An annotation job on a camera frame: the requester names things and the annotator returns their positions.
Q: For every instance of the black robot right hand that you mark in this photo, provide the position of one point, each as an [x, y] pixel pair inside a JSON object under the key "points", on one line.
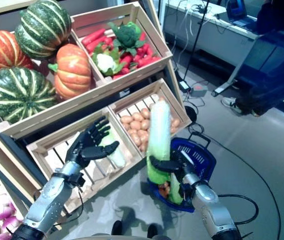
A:
{"points": [[168, 166]]}

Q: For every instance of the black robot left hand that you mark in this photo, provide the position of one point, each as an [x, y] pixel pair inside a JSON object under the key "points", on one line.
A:
{"points": [[89, 147]]}

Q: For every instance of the blue plastic shopping basket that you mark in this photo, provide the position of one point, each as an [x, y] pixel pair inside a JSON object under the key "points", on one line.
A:
{"points": [[202, 160]]}

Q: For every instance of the brown potato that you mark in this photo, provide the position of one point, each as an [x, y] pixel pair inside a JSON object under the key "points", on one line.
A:
{"points": [[145, 124], [143, 136], [138, 116], [126, 119], [145, 113], [135, 124], [175, 122], [143, 148], [135, 140]]}

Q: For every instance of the large wooden crate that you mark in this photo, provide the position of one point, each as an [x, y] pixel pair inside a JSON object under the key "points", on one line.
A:
{"points": [[64, 105]]}

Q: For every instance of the small red carrot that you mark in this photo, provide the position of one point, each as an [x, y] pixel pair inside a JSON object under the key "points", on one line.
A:
{"points": [[148, 61], [145, 50], [118, 76], [126, 60]]}

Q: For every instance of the small orange pumpkin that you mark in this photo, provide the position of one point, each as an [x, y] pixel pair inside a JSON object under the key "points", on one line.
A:
{"points": [[72, 72]]}

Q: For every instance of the silver robot left leg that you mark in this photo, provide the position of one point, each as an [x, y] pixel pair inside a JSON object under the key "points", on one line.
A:
{"points": [[117, 227]]}

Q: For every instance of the grey box with red button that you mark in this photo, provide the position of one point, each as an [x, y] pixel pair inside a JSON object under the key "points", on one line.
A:
{"points": [[199, 92]]}

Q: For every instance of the black power adapter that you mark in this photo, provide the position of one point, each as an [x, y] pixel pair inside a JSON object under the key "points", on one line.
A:
{"points": [[184, 85]]}

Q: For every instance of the white cauliflower with leaves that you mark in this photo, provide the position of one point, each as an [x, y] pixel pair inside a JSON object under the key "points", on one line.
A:
{"points": [[105, 62]]}

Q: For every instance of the green striped pumpkin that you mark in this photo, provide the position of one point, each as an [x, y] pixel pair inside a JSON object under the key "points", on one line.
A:
{"points": [[17, 95], [44, 27]]}

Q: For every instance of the long orange carrot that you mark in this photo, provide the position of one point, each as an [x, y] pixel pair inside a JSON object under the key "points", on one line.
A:
{"points": [[93, 37], [97, 45]]}

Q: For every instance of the green broccoli with leaves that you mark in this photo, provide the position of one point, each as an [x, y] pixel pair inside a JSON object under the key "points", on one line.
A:
{"points": [[128, 35]]}

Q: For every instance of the black stand pole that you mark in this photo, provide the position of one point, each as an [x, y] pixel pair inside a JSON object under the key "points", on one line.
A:
{"points": [[196, 37]]}

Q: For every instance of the white office desk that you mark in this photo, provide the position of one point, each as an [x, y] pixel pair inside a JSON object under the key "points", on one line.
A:
{"points": [[222, 37]]}

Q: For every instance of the person in dark clothes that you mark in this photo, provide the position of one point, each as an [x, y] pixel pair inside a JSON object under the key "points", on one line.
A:
{"points": [[277, 62]]}

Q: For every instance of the open grey laptop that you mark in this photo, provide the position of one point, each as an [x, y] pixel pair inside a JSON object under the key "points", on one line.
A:
{"points": [[237, 10]]}

